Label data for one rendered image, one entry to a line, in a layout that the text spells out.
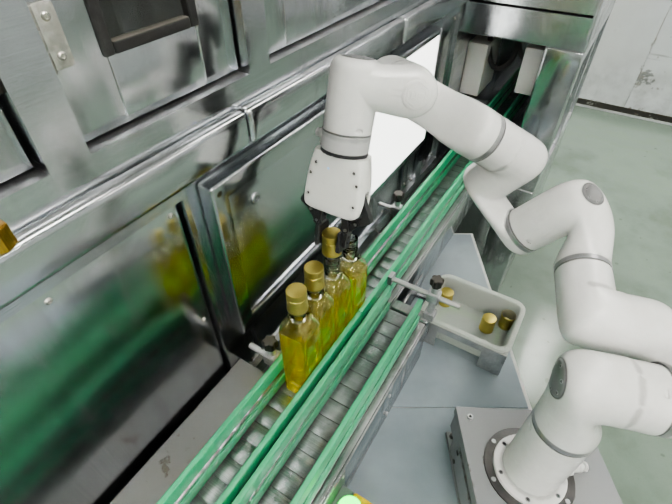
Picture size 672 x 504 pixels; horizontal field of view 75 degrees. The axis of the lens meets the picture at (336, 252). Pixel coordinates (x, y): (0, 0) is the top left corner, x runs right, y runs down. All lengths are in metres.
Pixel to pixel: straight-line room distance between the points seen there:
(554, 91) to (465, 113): 0.86
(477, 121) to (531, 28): 0.85
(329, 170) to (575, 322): 0.43
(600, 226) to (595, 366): 0.24
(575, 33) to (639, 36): 2.84
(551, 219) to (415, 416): 0.52
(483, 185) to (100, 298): 0.63
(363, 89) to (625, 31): 3.82
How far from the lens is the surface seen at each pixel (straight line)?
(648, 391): 0.71
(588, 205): 0.81
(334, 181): 0.69
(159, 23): 0.62
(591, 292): 0.76
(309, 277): 0.74
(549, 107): 1.63
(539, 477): 0.85
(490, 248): 1.95
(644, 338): 0.77
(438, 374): 1.12
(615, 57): 4.43
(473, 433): 0.93
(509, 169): 0.79
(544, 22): 1.56
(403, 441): 1.03
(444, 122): 0.78
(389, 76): 0.65
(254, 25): 0.71
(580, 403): 0.69
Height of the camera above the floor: 1.68
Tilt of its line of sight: 43 degrees down
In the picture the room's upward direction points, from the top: straight up
